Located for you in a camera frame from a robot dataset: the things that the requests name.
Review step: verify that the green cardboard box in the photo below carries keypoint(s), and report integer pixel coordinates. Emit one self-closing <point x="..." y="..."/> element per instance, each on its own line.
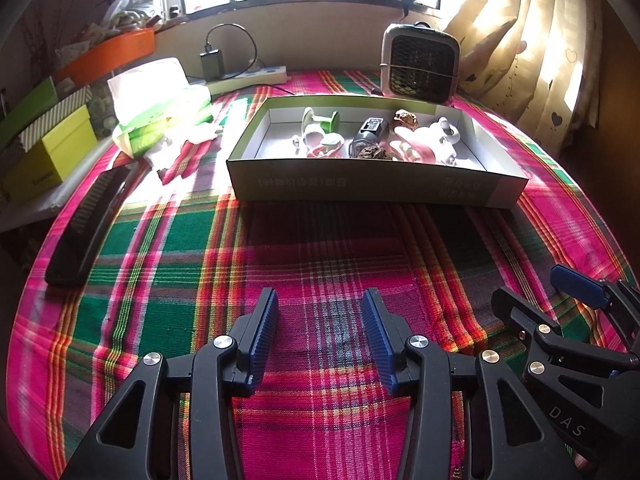
<point x="350" y="182"/>

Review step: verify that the white plastic bag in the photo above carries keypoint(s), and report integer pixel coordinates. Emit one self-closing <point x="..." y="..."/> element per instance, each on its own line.
<point x="130" y="10"/>

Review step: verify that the pink oval case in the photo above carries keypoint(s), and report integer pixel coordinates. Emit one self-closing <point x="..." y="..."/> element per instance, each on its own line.
<point x="415" y="144"/>

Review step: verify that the pink green plaid blanket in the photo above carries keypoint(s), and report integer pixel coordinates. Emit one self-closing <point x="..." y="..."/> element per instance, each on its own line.
<point x="320" y="260"/>

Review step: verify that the small grey fan heater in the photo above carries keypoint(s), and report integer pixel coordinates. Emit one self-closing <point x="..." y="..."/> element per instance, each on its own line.
<point x="417" y="65"/>

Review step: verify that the crumpled white tissue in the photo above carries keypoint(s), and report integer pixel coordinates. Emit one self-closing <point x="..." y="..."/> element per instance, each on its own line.
<point x="200" y="135"/>

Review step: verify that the white power strip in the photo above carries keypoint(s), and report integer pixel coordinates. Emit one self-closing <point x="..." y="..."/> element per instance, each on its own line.
<point x="250" y="77"/>

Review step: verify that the green white spool holder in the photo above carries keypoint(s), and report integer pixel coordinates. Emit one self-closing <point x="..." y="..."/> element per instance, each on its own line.
<point x="332" y="122"/>

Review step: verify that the orange box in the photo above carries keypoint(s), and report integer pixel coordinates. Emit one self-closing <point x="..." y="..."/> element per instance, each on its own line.
<point x="110" y="52"/>

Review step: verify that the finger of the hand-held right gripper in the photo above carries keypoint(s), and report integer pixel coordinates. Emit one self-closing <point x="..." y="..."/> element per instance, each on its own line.
<point x="515" y="310"/>
<point x="580" y="285"/>

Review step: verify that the green tissue pack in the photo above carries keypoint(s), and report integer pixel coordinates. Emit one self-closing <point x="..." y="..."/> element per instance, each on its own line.
<point x="150" y="105"/>

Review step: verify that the black phone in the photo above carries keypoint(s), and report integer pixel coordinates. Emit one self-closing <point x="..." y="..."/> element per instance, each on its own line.
<point x="85" y="230"/>

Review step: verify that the lime yellow box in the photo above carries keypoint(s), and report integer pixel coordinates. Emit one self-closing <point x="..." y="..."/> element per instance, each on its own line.
<point x="55" y="155"/>

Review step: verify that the striped box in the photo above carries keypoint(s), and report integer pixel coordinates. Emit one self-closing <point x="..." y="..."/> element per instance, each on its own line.
<point x="55" y="115"/>

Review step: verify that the black handheld device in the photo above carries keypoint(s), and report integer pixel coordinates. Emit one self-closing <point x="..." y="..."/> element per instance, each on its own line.
<point x="372" y="130"/>

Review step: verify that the cream heart-print curtain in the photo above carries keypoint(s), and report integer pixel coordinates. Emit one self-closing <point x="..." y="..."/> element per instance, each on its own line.
<point x="540" y="50"/>

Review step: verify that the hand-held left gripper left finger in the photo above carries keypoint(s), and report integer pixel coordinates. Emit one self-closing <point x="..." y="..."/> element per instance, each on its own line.
<point x="262" y="340"/>

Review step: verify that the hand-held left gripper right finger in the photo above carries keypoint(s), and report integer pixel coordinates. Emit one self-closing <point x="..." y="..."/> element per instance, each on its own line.
<point x="377" y="340"/>

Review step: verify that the dark green flat box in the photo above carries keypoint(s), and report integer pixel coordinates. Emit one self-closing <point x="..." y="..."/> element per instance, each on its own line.
<point x="30" y="105"/>

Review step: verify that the small white knob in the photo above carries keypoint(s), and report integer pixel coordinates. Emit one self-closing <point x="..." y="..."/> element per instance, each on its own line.
<point x="296" y="144"/>

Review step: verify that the black charger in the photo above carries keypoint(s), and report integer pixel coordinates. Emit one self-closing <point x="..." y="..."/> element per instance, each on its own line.
<point x="211" y="64"/>

